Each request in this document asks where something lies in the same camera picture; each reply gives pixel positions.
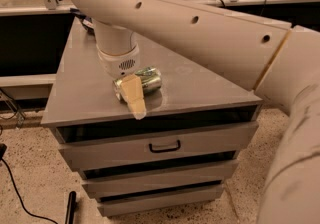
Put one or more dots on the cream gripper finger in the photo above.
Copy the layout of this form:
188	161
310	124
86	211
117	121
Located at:
132	93

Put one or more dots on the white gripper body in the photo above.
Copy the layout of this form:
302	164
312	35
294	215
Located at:
117	64

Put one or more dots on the green soda can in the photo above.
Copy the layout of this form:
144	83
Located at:
150	78

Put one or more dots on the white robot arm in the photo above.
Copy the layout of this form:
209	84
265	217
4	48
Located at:
278	62

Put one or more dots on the blue chip bag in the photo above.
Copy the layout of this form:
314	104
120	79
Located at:
85	21

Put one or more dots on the grey drawer cabinet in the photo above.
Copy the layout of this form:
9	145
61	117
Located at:
82	105

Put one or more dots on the top grey drawer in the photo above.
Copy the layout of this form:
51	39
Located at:
106	153

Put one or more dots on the grey drawer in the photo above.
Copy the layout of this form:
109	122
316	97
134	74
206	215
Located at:
134	184
162	200
106	153

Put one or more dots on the middle grey drawer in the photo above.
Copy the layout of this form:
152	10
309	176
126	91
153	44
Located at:
134	184

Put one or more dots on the bottom grey drawer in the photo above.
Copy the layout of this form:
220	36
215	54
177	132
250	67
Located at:
162	200

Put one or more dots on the black stand leg bottom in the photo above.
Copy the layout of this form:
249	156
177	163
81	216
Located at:
70	208

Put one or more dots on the black drawer handle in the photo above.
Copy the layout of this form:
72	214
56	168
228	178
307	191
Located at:
157	149

